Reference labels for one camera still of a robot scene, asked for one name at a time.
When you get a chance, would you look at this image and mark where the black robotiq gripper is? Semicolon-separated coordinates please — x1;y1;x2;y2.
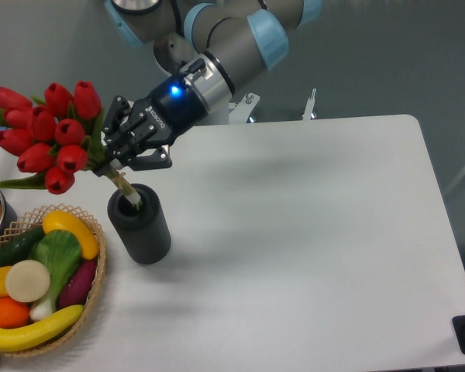
102;77;207;171

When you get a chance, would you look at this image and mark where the red tulip bouquet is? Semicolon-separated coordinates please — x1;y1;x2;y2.
0;81;143;212

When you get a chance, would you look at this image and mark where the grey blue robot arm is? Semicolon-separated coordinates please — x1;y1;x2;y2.
98;1;322;172

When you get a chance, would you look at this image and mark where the dark grey ribbed vase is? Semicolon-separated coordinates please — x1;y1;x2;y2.
107;184;171;264

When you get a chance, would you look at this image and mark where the yellow squash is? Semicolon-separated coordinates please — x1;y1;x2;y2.
42;210;99;260

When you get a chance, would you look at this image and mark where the woven wicker basket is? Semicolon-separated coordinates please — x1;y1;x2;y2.
0;204;106;357

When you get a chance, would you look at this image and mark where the green bok choy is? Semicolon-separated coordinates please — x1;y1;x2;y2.
29;229;81;322

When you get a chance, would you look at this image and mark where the green cucumber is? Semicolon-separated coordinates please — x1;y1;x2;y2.
0;226;45;267

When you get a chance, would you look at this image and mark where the purple sweet potato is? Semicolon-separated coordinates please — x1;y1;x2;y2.
57;260;97;309

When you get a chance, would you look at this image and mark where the beige round slice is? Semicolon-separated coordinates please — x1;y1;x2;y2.
5;260;50;303

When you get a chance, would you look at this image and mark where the orange fruit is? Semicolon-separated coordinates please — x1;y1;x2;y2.
0;297;29;329

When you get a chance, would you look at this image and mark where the yellow banana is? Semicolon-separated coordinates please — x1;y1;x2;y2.
0;305;84;353

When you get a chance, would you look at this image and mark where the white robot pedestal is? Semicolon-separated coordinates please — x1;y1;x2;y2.
153;33;317;126

